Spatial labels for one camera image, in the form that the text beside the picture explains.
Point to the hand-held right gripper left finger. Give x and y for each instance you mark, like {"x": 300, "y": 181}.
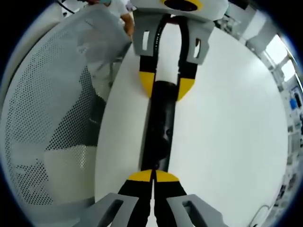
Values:
{"x": 132, "y": 203}

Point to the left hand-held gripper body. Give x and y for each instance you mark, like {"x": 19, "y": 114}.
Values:
{"x": 146, "y": 6}

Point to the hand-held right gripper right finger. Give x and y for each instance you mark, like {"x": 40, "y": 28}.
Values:
{"x": 172, "y": 203}

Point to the black remote control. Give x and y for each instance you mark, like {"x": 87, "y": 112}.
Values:
{"x": 163, "y": 123}

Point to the bright window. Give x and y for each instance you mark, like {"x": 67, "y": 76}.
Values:
{"x": 274, "y": 49}

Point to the white perforated laundry basket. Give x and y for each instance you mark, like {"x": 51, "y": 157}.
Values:
{"x": 47, "y": 94}

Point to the blue water jug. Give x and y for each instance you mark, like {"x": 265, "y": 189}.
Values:
{"x": 294, "y": 104}

